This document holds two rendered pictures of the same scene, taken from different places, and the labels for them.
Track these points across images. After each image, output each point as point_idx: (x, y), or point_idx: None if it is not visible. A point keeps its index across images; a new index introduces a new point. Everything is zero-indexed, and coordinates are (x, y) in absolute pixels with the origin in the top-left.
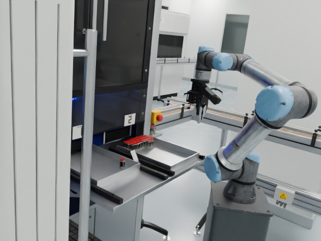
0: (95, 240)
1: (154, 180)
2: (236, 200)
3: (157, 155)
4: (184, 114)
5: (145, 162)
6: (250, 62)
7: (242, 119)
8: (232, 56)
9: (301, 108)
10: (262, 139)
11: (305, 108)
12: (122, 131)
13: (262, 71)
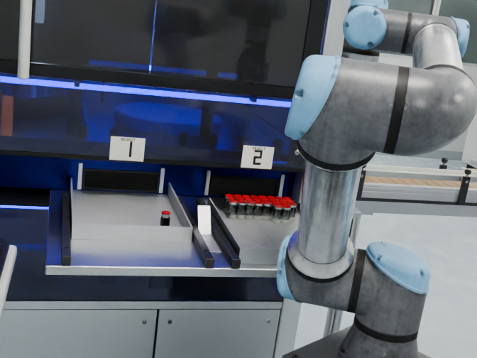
0: None
1: (183, 261)
2: None
3: (270, 235)
4: (471, 195)
5: (216, 234)
6: (425, 30)
7: None
8: (397, 15)
9: (362, 116)
10: (329, 199)
11: (378, 118)
12: (260, 185)
13: (422, 47)
